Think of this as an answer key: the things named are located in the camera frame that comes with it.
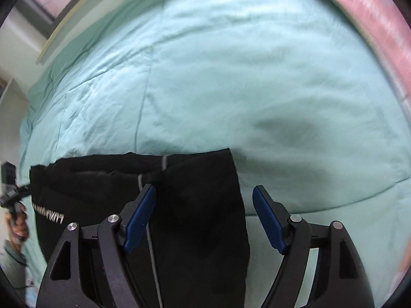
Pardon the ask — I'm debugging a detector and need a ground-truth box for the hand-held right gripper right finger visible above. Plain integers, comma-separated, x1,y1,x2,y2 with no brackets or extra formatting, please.
252,184,376,308

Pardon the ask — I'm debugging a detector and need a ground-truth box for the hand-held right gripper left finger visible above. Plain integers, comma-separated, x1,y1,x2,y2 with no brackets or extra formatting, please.
35,184,158,308

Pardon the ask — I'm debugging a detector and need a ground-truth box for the black hooded jacket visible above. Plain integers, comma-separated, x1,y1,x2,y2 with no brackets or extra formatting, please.
30,148,251,308

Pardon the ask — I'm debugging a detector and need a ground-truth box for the person's left hand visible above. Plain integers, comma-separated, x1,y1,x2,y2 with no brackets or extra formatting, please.
9,206,29,248

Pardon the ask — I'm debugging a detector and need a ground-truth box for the white bookshelf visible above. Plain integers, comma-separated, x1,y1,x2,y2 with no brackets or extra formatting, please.
0,77,30,113

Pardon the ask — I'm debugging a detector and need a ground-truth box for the light green quilt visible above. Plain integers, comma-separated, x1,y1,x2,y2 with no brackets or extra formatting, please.
18,0,411,308

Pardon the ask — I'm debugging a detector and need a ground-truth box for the beige window sill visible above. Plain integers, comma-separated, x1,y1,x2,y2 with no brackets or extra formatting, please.
35,0,129,67

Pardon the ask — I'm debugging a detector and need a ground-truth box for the pink pillow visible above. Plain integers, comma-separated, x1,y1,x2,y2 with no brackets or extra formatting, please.
297,0,411,111

